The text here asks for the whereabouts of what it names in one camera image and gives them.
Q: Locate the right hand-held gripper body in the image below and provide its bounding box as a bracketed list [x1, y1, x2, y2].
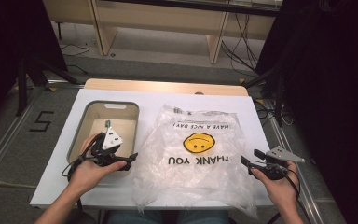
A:
[249, 146, 306, 181]

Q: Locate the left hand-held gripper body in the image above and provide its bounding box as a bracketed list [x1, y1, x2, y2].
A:
[89, 124, 129, 167]

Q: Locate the beige bin with grey rim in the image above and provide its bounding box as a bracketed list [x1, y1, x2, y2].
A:
[66, 100, 140, 180]

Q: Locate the clear plastic smiley bag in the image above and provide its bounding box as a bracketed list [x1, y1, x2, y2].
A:
[132, 104, 259, 220]

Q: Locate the person's right hand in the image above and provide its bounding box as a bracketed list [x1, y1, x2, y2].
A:
[251, 161, 300, 216]

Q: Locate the person's left hand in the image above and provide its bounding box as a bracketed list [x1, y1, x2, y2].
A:
[69, 133, 128, 194]

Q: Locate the white table board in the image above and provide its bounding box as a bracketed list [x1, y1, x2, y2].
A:
[30, 88, 274, 210]

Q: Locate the black metal stand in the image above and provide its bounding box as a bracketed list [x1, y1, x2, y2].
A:
[243, 66, 288, 129]

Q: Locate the wooden table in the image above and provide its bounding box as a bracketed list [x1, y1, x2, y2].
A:
[83, 77, 250, 97]

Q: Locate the black curtain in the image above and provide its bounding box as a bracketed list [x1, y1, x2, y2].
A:
[255, 0, 358, 224]
[0, 0, 69, 132]

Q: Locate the black tripod stand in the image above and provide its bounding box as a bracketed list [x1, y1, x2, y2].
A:
[15, 55, 79, 118]

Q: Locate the wooden shelf unit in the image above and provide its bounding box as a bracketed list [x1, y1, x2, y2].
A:
[42, 0, 282, 64]

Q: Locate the metal floor rail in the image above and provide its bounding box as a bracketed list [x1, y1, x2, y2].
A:
[260, 99, 327, 224]
[0, 88, 52, 190]

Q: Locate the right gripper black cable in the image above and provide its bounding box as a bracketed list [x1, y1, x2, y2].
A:
[248, 160, 312, 224]

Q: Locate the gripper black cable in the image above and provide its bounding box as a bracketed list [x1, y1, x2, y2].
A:
[248, 160, 312, 224]
[61, 153, 90, 211]

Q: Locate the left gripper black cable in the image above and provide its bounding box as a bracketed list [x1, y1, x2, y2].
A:
[61, 153, 90, 211]

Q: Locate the thin black floor cable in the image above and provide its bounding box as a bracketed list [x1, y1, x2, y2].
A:
[59, 43, 91, 76]

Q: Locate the bundle of black cables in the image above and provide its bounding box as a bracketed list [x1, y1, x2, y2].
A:
[220, 12, 259, 76]

